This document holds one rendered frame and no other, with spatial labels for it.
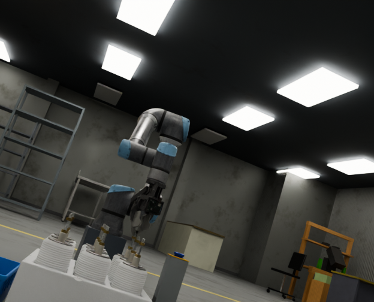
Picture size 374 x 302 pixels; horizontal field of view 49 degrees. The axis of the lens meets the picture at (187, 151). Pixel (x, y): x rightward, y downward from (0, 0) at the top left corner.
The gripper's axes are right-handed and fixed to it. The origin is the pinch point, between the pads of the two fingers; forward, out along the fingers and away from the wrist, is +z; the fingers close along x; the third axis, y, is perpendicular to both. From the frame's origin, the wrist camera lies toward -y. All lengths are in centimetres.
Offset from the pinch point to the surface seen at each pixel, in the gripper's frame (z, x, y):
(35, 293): 23.7, -34.4, 20.9
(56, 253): 12.5, -32.0, 18.6
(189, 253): 13, 459, -582
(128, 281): 13.8, -11.0, 26.8
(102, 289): 17.4, -18.4, 27.2
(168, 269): 8.4, 10.7, 13.3
